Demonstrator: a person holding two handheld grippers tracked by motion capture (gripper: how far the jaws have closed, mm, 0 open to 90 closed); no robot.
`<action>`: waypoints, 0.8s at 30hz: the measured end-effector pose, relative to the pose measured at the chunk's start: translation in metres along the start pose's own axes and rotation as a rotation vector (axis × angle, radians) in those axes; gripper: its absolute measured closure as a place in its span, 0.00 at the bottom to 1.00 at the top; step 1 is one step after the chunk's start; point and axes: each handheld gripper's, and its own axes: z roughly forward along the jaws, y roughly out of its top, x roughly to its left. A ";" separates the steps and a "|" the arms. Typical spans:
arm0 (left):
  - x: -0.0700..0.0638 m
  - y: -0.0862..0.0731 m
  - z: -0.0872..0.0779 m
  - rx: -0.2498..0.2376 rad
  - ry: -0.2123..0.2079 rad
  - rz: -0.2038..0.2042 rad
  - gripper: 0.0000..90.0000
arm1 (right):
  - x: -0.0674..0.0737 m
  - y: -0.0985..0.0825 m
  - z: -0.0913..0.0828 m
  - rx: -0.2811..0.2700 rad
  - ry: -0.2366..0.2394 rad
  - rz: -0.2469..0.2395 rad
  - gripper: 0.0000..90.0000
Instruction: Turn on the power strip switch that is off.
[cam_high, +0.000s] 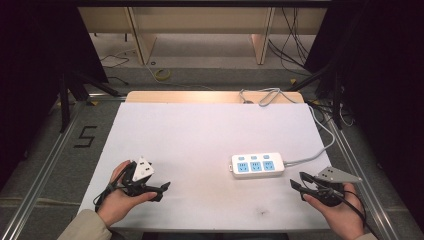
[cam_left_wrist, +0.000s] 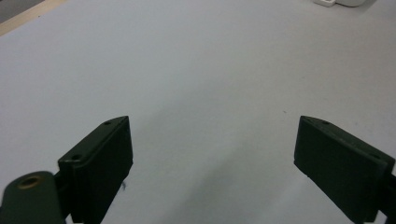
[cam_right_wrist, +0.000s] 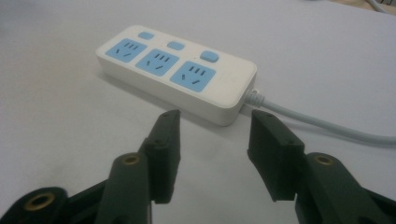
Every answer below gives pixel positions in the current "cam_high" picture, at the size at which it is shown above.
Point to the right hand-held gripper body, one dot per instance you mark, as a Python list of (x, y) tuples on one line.
[(333, 180)]

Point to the light wooden bench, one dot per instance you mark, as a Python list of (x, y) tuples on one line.
[(200, 23)]

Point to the yellow tape roll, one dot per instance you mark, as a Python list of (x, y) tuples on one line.
[(162, 74)]

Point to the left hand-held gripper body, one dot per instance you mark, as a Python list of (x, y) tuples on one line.
[(142, 170)]

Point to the aluminium floor rail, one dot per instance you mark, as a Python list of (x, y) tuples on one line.
[(36, 180), (363, 180)]

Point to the white table mat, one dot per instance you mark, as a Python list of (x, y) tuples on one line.
[(193, 143)]

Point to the person's left hand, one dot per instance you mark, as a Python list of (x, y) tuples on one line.
[(117, 204)]

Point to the black metal stand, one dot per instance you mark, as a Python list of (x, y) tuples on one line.
[(330, 86), (71, 90)]

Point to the white blue power strip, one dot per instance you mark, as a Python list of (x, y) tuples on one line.
[(257, 165)]

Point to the person's right hand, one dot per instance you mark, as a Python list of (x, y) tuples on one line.
[(343, 216)]

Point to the black curtain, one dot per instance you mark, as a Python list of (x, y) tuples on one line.
[(36, 66), (383, 83)]

